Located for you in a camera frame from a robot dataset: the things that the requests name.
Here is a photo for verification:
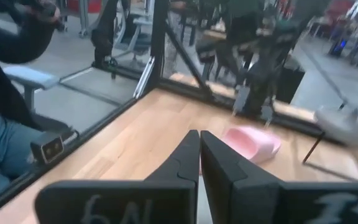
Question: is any black aluminium table frame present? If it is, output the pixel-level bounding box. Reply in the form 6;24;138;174
0;0;354;220

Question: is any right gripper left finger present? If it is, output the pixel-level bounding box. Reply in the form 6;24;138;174
34;129;201;224

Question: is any pink slide slipper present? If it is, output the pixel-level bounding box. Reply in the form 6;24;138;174
219;125;282;165

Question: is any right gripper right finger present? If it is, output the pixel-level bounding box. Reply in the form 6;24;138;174
200;130;358;224

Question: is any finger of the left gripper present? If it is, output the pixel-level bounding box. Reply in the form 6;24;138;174
232;84;250;116
260;105;275;128

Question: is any grey slide slipper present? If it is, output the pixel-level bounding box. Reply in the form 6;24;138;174
314;104;358;152

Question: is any silver aluminium bracket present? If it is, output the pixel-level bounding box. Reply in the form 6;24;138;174
132;57;155;100

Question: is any black equipment stand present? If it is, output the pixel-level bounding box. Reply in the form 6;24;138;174
90;0;119;78

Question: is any office chair with grey armrest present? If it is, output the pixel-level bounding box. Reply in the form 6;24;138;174
2;64;74;138

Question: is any small table-level camera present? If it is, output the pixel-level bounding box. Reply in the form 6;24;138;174
29;129;80;166

